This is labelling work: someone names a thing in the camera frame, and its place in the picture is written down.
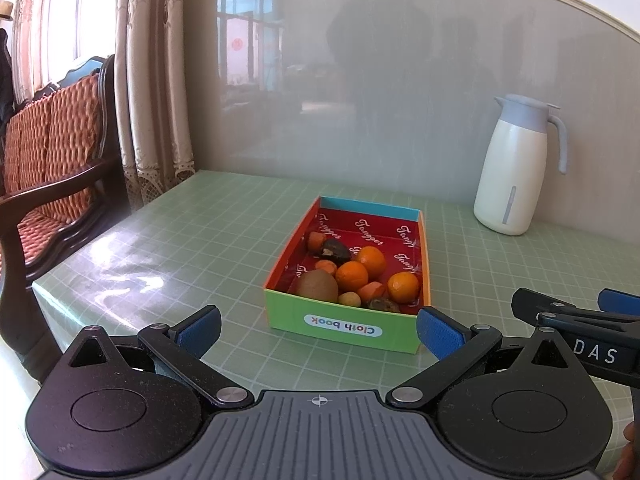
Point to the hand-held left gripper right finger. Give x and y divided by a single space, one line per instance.
440 334

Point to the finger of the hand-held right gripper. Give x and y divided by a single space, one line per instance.
530 302
620 301

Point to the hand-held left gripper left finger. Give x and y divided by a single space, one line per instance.
200 330

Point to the large tangerine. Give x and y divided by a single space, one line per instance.
402 287

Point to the dark water chestnut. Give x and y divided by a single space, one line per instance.
382 305
337 250

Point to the carrot piece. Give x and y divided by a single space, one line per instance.
371 291
326 265

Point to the colourful cardboard box red lining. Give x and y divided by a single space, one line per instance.
285 315

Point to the small tan potato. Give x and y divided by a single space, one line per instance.
350 299

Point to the small tangerine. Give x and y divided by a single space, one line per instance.
372 261

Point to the medium tangerine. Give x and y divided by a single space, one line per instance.
352 276

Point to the brown kiwi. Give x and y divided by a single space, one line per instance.
317 286

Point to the person's right hand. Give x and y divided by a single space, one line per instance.
632 460

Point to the white thermos jug grey lid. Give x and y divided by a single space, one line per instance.
505 175

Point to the wooden chair orange cushions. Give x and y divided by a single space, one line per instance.
55 135

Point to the beige lace curtain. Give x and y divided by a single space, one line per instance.
150 85

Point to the dark hanging cloth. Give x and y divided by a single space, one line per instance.
4 75

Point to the sheer white curtain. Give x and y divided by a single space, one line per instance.
60 20

